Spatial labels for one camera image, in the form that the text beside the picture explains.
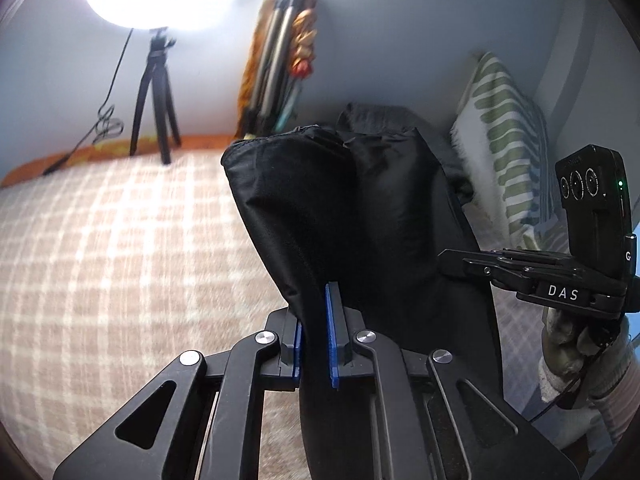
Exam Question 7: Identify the folded tripod with orange cloth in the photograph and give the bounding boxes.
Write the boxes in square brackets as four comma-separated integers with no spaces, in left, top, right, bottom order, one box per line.
[234,0,318,140]

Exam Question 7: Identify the black pants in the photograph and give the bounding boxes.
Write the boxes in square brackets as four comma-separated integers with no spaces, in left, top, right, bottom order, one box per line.
[221,126,502,479]

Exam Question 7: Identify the black cable on bed edge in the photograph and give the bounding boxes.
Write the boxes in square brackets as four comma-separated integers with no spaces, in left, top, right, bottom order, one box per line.
[41,27,137,176]

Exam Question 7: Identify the black camera box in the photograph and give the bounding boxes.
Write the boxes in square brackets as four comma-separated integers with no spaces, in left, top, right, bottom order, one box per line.
[555,144,636,280]

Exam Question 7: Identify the gloved right hand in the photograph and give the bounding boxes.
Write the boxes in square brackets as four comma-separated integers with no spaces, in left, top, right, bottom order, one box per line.
[538,308,639,443]

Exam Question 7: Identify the green striped white pillow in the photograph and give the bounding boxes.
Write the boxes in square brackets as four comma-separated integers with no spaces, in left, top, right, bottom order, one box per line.
[450,52,563,250]

